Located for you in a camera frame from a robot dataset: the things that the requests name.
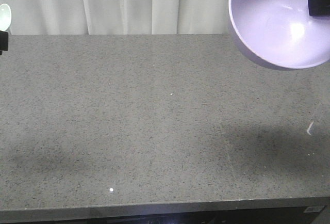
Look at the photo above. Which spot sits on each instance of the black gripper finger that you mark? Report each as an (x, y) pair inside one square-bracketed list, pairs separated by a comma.
[(4, 41), (318, 8)]

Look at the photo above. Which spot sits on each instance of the pale green plastic spoon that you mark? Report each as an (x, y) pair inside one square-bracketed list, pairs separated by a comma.
[(5, 17)]

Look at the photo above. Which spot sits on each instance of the lilac plastic bowl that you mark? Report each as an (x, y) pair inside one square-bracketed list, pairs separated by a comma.
[(279, 34)]

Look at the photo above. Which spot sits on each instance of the white pleated curtain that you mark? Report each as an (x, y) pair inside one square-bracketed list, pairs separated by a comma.
[(117, 17)]

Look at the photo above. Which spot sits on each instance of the QR code sticker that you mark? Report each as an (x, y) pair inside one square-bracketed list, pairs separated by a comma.
[(314, 209)]

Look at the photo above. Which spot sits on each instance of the black disinfection cabinet appliance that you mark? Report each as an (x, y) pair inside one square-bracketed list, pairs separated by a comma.
[(264, 215)]

